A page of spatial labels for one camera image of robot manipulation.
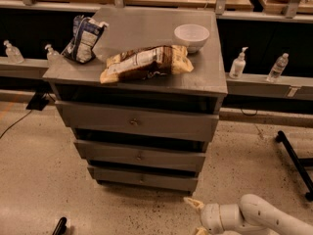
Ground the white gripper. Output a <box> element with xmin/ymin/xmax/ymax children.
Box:
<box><xmin>184</xmin><ymin>197</ymin><xmax>222</xmax><ymax>235</ymax></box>

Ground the grey bottom drawer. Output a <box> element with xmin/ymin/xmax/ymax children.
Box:
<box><xmin>88</xmin><ymin>165</ymin><xmax>198</xmax><ymax>192</ymax></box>

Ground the grey drawer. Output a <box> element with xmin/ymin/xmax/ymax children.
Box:
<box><xmin>56</xmin><ymin>101</ymin><xmax>219</xmax><ymax>141</ymax></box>
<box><xmin>74</xmin><ymin>139</ymin><xmax>205</xmax><ymax>172</ymax></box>
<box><xmin>88</xmin><ymin>165</ymin><xmax>198</xmax><ymax>192</ymax></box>

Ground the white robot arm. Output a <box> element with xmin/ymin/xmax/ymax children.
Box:
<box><xmin>184</xmin><ymin>194</ymin><xmax>313</xmax><ymax>235</ymax></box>

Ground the grey middle drawer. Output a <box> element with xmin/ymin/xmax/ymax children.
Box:
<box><xmin>74</xmin><ymin>139</ymin><xmax>205</xmax><ymax>172</ymax></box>

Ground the grey top drawer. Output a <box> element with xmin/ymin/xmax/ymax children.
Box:
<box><xmin>56</xmin><ymin>101</ymin><xmax>219</xmax><ymax>141</ymax></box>

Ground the grey drawer cabinet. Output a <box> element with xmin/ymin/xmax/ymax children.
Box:
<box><xmin>42</xmin><ymin>6</ymin><xmax>229</xmax><ymax>195</ymax></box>

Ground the black stand leg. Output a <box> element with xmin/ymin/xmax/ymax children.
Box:
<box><xmin>275</xmin><ymin>130</ymin><xmax>313</xmax><ymax>202</ymax></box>

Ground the black object bottom edge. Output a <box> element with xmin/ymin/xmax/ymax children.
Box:
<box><xmin>52</xmin><ymin>217</ymin><xmax>67</xmax><ymax>235</ymax></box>

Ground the white pump bottle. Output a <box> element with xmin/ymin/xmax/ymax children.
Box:
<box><xmin>229</xmin><ymin>47</ymin><xmax>246</xmax><ymax>79</ymax></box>

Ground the yellow brown chip bag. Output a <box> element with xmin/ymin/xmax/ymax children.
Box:
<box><xmin>100</xmin><ymin>45</ymin><xmax>194</xmax><ymax>83</ymax></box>

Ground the clear water bottle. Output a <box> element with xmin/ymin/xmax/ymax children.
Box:
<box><xmin>266</xmin><ymin>53</ymin><xmax>289</xmax><ymax>82</ymax></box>

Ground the white bowl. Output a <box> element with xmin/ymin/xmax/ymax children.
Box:
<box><xmin>174</xmin><ymin>23</ymin><xmax>209</xmax><ymax>54</ymax></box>

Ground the black floor box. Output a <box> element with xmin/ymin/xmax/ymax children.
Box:
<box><xmin>26</xmin><ymin>92</ymin><xmax>49</xmax><ymax>111</ymax></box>

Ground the clear pump bottle near cabinet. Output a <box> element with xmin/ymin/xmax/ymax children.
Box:
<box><xmin>45</xmin><ymin>44</ymin><xmax>60</xmax><ymax>63</ymax></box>

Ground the blue white snack bag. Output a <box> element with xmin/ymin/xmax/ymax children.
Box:
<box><xmin>62</xmin><ymin>15</ymin><xmax>109</xmax><ymax>64</ymax></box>

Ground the clear pump bottle far left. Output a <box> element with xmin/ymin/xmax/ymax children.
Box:
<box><xmin>3</xmin><ymin>40</ymin><xmax>24</xmax><ymax>64</ymax></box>

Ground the black floor cable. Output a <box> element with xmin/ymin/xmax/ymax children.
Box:
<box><xmin>0</xmin><ymin>110</ymin><xmax>33</xmax><ymax>139</ymax></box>

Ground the grey shelf rail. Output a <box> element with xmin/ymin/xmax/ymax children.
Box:
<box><xmin>0</xmin><ymin>57</ymin><xmax>313</xmax><ymax>101</ymax></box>

